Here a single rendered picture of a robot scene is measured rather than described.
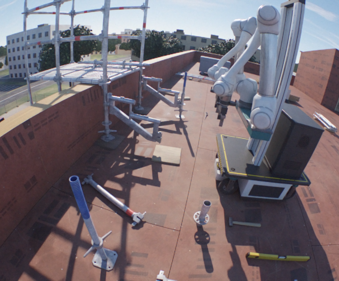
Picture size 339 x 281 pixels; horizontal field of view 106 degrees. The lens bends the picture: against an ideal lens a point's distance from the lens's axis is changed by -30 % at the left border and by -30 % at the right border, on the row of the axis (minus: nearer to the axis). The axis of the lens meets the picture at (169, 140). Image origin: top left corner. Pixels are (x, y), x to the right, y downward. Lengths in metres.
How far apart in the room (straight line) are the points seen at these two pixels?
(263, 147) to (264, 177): 0.25
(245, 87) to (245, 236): 1.29
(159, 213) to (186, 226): 0.24
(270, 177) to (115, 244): 1.34
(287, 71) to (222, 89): 0.57
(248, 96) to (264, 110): 0.69
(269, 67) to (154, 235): 1.34
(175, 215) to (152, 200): 0.24
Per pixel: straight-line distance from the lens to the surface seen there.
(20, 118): 1.55
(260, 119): 1.09
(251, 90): 1.75
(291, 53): 1.48
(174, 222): 1.47
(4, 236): 1.68
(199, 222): 1.44
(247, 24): 1.73
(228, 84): 1.17
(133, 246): 1.35
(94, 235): 0.99
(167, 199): 1.61
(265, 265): 1.53
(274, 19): 1.09
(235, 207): 1.72
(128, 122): 2.08
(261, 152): 1.66
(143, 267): 1.29
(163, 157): 2.02
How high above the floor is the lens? 1.22
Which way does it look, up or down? 31 degrees down
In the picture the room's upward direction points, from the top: 7 degrees clockwise
